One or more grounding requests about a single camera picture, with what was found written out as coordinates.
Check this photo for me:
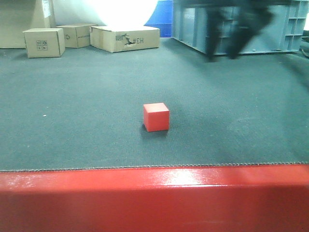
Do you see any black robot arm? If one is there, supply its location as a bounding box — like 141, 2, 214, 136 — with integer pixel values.
206, 0, 292, 62

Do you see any red magnetic cube block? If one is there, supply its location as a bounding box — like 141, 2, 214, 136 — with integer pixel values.
143, 102, 170, 132

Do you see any dark grey table mat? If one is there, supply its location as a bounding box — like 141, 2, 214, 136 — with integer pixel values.
0, 39, 309, 171

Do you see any long cardboard box H3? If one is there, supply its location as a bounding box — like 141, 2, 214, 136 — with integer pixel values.
90, 26, 160, 53

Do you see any blue plastic bin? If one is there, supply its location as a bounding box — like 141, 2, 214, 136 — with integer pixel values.
145, 0, 173, 38

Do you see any middle cardboard box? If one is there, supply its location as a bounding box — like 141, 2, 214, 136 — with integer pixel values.
57, 23, 96, 48

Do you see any small cardboard box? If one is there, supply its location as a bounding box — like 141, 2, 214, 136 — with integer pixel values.
23, 28, 66, 58

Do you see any red metal table edge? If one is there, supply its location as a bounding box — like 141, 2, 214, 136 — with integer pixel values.
0, 164, 309, 232

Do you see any grey plastic crate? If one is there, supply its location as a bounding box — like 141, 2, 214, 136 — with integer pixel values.
172, 0, 309, 59

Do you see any tall cardboard box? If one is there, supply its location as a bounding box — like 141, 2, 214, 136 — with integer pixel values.
0, 0, 56, 48

